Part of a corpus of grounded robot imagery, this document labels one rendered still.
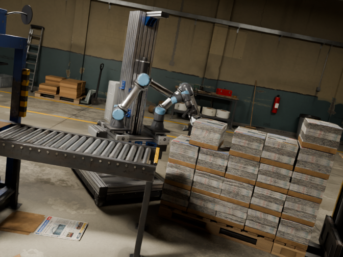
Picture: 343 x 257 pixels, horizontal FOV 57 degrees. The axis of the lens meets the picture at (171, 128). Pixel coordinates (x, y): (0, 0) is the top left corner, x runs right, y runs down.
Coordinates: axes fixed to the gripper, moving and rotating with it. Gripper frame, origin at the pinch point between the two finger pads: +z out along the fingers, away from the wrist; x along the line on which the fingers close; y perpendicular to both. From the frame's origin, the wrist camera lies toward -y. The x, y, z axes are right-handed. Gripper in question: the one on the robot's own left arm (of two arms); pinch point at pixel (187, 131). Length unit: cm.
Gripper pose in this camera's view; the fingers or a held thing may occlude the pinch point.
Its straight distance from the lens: 354.3
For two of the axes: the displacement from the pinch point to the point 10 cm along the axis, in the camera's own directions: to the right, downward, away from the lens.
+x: 9.2, 2.4, -3.0
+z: -3.4, 1.4, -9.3
